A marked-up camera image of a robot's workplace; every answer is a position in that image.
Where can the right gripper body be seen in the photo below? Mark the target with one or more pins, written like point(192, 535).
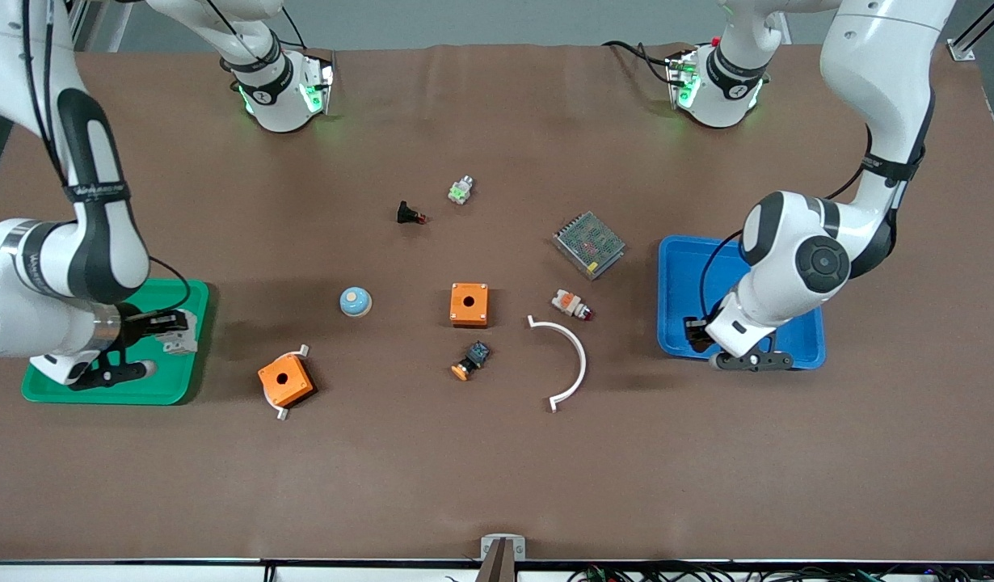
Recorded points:
point(140, 325)

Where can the white red circuit breaker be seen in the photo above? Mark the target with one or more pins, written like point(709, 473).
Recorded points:
point(182, 344)

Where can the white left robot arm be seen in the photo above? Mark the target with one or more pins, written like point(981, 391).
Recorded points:
point(877, 81)

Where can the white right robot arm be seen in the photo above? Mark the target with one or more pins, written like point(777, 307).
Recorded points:
point(101, 242)

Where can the green plastic tray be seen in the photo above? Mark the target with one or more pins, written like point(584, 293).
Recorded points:
point(157, 380)

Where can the blue plastic tray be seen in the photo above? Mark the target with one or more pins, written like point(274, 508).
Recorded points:
point(679, 267)

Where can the metal mesh power supply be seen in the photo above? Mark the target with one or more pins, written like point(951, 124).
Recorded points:
point(590, 242)

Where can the orange button box with hole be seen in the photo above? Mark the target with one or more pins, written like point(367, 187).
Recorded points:
point(458, 315)
point(295, 388)

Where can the blue dome button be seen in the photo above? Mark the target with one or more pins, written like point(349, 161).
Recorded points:
point(355, 303)

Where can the black orange push button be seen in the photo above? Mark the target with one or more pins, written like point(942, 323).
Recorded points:
point(477, 354)

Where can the brown table cover mat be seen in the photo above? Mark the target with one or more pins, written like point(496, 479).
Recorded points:
point(497, 469)

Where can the small black red button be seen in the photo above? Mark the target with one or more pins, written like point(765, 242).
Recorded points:
point(405, 212)

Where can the large white curved bracket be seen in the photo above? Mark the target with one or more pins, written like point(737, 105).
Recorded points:
point(581, 360)

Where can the white orange switch component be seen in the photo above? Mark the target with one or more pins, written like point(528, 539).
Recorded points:
point(567, 303)

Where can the green white switch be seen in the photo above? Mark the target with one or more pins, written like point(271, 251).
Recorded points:
point(461, 191)

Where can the grey camera post bracket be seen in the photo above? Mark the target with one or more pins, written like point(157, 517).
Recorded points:
point(503, 550)

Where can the aluminium frame rail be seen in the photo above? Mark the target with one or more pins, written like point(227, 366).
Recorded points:
point(963, 50)

